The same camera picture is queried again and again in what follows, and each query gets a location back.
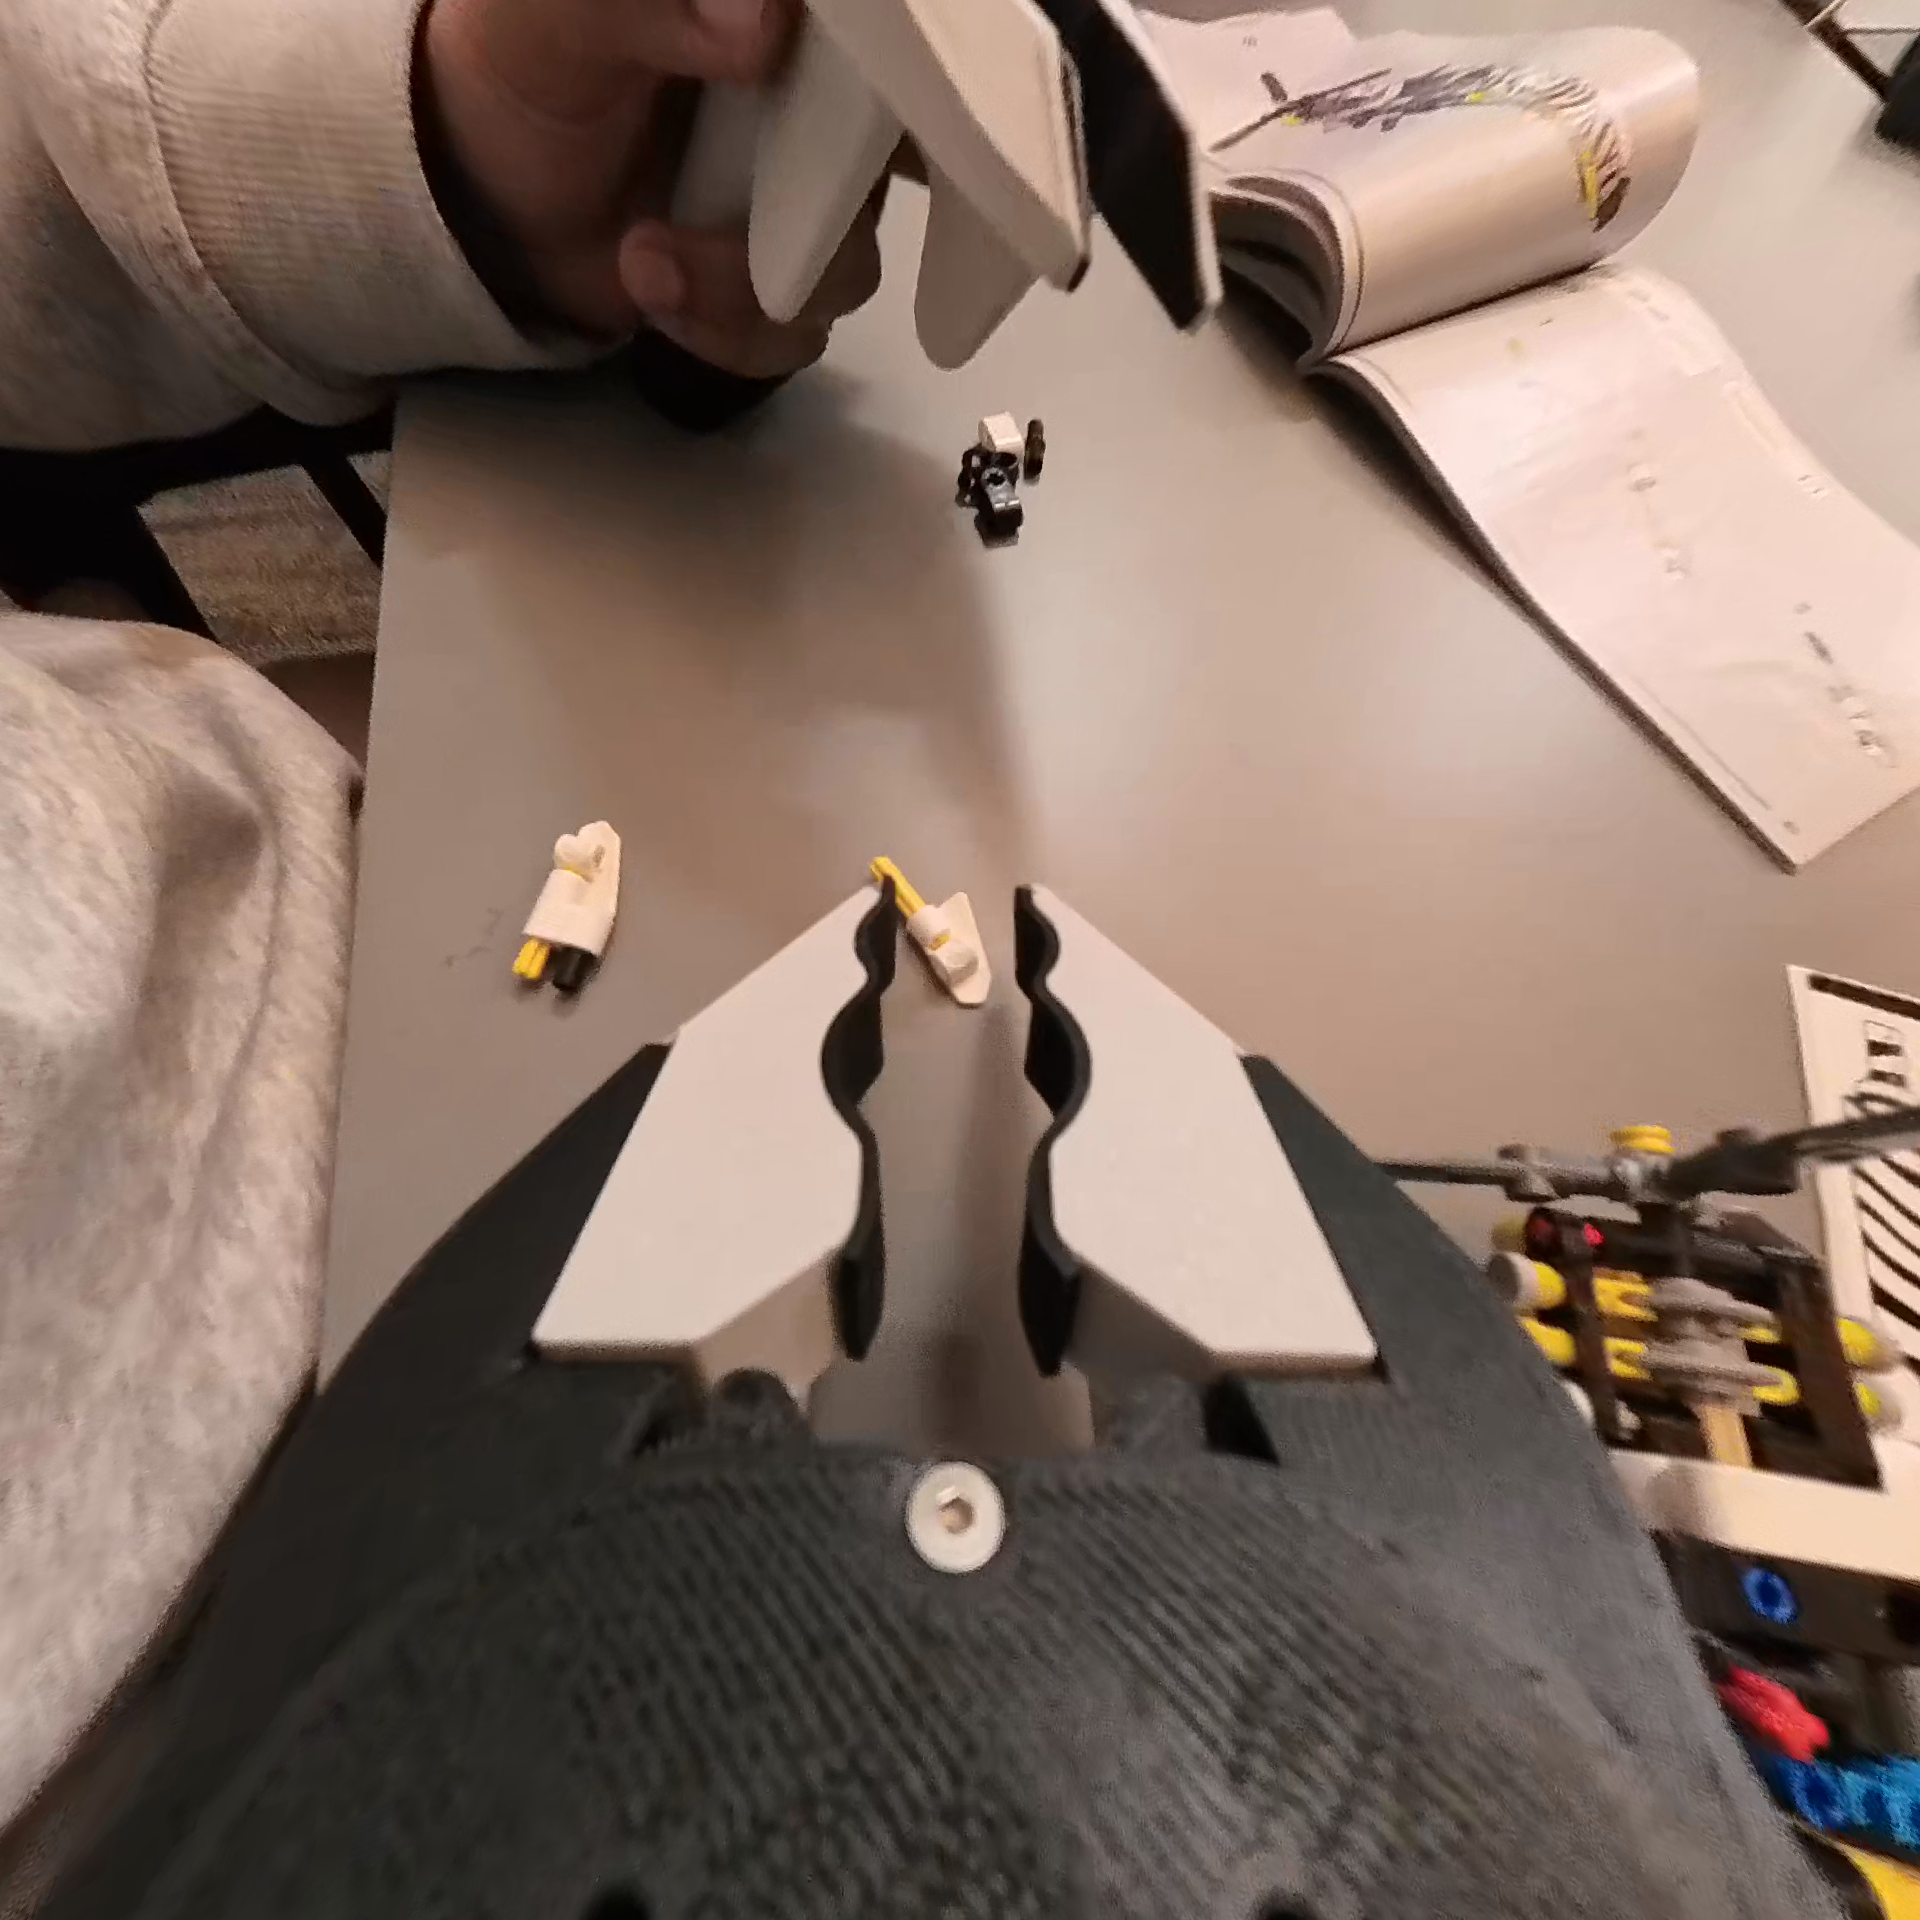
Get black office chair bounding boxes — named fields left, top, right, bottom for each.
left=0, top=405, right=394, bottom=639

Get white lego sub-assembly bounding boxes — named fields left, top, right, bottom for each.
left=512, top=817, right=624, bottom=991

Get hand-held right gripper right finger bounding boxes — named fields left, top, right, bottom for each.
left=1012, top=884, right=1383, bottom=1390

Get zebra striped sticker sheet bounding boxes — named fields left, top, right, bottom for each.
left=1785, top=964, right=1920, bottom=1359

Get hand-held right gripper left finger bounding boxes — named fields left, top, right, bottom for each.
left=528, top=882, right=902, bottom=1368

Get lego plane model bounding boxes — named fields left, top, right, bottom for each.
left=1376, top=1125, right=1920, bottom=1920

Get person's left hand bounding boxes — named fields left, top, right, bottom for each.
left=421, top=0, right=846, bottom=380

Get lego instruction booklet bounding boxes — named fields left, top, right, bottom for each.
left=1130, top=0, right=1920, bottom=874

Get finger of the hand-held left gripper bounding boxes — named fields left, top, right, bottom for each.
left=809, top=0, right=1224, bottom=373

